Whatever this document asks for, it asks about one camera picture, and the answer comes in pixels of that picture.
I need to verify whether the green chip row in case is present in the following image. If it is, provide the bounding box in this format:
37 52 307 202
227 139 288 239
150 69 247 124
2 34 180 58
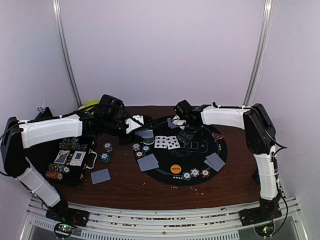
48 163 71 174

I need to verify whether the blue backed card deck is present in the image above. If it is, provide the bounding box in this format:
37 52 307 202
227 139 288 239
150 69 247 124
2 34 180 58
135 128 154 139

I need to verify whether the dark blue mug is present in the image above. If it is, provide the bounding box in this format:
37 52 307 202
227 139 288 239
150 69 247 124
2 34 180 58
252 169 261 185

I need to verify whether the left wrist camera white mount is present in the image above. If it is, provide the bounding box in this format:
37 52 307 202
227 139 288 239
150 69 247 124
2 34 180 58
125 115 144 134

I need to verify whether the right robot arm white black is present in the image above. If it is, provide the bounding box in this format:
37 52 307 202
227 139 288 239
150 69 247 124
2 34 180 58
173 100 284 221

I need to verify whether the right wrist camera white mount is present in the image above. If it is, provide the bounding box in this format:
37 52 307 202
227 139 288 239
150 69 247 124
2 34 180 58
171 115 186 127

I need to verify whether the black poker set case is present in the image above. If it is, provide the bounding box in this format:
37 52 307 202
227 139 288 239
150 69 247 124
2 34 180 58
28 135 95 186

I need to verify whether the right aluminium frame post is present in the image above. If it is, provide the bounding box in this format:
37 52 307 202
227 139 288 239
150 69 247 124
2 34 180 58
243 0 274 106

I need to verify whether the blue white chip bottom mat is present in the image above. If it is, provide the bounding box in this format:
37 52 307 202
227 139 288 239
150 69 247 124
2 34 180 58
190 168 200 178

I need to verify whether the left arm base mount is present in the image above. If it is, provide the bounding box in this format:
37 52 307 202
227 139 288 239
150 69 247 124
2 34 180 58
45 198 90 227

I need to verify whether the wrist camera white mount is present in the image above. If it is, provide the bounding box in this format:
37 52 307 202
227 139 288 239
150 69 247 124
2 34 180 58
125 115 144 134
171 115 186 127

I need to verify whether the aluminium front rail frame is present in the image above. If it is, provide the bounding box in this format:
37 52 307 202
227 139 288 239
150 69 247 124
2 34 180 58
18 197 308 240

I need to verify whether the orange big blind button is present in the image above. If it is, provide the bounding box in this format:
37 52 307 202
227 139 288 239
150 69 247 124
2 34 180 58
170 164 182 175

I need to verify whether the boxed card deck white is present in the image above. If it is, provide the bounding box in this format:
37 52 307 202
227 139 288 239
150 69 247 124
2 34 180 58
69 151 86 167

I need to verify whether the green plastic bowl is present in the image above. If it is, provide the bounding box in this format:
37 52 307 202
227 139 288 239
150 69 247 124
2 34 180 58
84 100 100 108

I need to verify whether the face down cards top mat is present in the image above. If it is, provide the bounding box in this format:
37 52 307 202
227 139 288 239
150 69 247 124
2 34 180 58
167 117 178 129

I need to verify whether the clear dealer button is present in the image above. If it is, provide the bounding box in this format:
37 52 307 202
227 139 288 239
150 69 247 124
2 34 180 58
143 139 154 146

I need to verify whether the boxed card deck gold blue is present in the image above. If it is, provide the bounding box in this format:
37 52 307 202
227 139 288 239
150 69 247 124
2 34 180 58
53 150 70 165

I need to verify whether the green blue 50 chip stack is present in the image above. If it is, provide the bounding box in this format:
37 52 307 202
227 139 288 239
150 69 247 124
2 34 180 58
100 153 111 163

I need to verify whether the face down card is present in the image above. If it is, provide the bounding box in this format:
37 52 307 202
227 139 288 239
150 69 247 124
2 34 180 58
90 168 111 185

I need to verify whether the left aluminium frame post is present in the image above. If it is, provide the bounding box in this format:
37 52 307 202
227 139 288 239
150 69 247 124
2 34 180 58
52 0 82 107

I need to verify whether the round black poker mat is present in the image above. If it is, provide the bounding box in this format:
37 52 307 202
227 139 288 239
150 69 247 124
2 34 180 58
133 125 228 186

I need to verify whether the face up spades card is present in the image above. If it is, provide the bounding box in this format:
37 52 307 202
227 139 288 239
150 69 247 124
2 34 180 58
166 136 181 150

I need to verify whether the green chip bottom mat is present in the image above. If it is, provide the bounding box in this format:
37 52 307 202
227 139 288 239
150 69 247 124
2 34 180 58
182 172 192 181

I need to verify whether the orange chip bottom mat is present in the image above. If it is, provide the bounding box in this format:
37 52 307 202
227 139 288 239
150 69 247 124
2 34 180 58
201 169 210 179

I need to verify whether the aluminium frame post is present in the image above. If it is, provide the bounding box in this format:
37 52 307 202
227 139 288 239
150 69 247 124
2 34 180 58
243 0 274 106
52 0 82 107

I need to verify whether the orange chip row in case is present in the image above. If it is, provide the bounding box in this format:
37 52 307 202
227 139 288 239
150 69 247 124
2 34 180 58
45 171 63 181

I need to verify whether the face up clubs card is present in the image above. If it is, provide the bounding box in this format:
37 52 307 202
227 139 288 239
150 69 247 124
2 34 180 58
154 135 167 149

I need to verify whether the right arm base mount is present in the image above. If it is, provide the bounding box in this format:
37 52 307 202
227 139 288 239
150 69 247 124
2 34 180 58
239 202 282 226

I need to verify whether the face down cards mat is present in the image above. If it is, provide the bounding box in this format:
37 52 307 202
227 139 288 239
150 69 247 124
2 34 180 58
167 117 178 129
204 153 226 172
137 154 159 172

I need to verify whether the blue white 10 chip stack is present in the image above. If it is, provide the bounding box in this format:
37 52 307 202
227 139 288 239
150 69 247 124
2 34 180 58
103 142 113 153

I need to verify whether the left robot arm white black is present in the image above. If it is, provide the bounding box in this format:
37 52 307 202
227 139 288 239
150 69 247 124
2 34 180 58
0 94 155 222

